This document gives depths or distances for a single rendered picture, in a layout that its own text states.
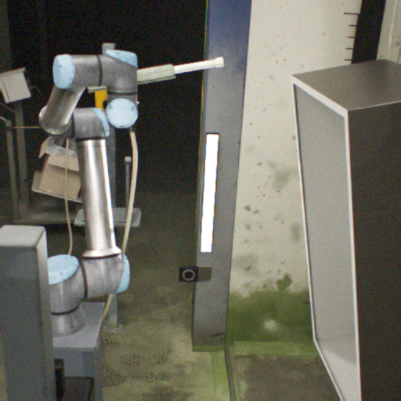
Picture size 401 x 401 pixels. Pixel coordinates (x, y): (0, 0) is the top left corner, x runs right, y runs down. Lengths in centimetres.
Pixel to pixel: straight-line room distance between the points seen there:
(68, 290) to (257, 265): 113
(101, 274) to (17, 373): 142
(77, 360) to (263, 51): 154
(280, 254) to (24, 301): 228
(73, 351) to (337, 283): 113
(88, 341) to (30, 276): 152
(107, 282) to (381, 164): 113
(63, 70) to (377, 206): 95
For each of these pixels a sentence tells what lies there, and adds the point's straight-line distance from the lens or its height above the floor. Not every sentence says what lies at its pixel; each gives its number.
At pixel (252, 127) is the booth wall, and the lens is 254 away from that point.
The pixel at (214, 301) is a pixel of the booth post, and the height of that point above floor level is 34.
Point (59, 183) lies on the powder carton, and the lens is 422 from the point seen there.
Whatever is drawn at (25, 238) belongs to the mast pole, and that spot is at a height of 164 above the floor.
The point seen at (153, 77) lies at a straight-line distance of 189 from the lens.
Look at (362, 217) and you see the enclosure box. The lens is 155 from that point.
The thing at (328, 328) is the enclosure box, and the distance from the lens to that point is 249.
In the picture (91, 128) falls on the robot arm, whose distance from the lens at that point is 208.
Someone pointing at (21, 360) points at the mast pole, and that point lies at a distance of 68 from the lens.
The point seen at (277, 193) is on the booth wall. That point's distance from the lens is 267.
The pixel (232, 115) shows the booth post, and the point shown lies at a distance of 252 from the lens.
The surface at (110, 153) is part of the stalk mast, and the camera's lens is 279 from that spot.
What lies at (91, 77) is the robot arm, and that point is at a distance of 155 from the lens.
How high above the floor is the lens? 190
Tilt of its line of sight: 22 degrees down
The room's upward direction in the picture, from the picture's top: 3 degrees clockwise
